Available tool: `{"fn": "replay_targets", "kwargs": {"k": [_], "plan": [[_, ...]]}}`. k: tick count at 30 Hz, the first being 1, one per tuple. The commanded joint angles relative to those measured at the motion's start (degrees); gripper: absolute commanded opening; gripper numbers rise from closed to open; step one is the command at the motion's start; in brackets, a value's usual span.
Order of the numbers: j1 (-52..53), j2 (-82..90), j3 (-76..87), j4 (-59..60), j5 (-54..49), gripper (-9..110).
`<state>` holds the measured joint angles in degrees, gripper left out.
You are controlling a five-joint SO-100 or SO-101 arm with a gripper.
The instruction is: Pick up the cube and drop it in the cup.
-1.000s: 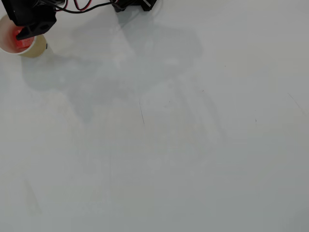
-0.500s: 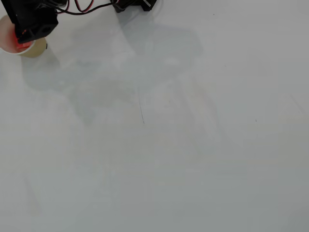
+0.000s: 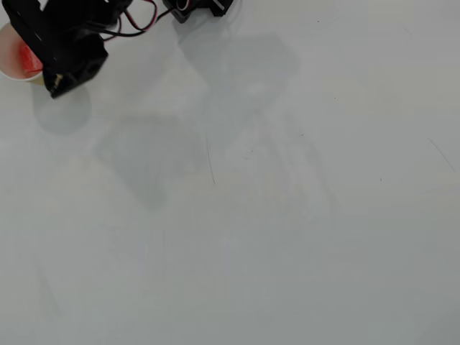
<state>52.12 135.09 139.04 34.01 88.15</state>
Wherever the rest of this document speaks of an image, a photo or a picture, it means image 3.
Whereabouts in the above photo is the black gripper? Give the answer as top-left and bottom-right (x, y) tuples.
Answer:
(42, 30), (109, 99)

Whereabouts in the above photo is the red foam cube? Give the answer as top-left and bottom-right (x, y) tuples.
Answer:
(18, 43), (45, 74)

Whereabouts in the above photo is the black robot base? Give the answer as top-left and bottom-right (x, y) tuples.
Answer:
(161, 0), (236, 24)

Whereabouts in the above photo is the beige paper cup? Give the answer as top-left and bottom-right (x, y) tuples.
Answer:
(0, 21), (47, 87)

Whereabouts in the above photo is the black cable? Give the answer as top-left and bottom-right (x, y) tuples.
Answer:
(86, 7), (175, 37)

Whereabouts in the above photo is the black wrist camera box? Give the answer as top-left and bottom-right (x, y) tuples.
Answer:
(0, 0), (60, 73)

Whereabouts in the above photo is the red wire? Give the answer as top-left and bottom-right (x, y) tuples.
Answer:
(121, 0), (159, 32)

